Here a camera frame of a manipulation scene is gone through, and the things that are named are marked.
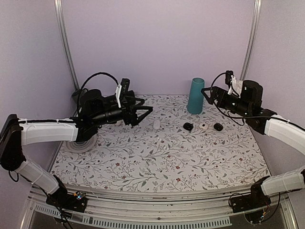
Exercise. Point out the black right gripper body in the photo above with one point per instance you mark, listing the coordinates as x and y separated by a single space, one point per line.
223 103

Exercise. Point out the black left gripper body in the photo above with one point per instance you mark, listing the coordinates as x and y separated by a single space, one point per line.
127 117

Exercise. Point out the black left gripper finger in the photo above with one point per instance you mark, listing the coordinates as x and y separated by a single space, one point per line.
147 110
134 100

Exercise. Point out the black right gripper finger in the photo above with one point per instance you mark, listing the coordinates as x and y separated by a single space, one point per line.
209 99
207 89

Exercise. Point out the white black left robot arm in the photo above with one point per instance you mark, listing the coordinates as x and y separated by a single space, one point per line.
96 111

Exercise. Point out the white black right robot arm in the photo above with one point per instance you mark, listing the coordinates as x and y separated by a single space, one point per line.
246 103

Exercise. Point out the white open earbud case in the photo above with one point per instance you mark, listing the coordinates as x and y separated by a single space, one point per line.
204 126

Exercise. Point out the small black closed earbud case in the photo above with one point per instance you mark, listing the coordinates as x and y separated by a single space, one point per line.
218 127

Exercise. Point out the black cylinder speaker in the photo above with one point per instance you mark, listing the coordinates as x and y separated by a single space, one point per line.
130 93

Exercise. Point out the teal tall vase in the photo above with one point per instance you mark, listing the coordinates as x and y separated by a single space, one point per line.
195 101

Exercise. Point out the white ribbed vase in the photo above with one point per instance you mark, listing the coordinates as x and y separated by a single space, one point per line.
239 83

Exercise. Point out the grey cup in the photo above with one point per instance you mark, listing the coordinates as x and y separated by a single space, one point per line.
75 95

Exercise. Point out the white spiral plate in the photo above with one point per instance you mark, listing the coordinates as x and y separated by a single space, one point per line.
80 147

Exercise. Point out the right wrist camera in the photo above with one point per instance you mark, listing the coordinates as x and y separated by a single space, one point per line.
232 82

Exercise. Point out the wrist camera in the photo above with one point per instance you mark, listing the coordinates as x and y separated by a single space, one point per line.
121 89
232 82

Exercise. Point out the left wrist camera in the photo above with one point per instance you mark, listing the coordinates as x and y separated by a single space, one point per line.
121 89

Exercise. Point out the right aluminium frame post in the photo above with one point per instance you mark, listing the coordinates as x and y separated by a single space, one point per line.
252 37

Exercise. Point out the aluminium frame post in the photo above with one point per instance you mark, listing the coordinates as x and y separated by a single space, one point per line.
65 43
252 37

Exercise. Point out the aluminium front rail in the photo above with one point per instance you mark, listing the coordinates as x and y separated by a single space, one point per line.
109 209

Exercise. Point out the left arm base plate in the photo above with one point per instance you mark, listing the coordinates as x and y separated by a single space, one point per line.
63 200

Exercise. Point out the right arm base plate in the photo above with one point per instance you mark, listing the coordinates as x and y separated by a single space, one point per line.
239 203

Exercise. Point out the left aluminium frame post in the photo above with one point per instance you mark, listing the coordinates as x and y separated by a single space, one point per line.
65 43

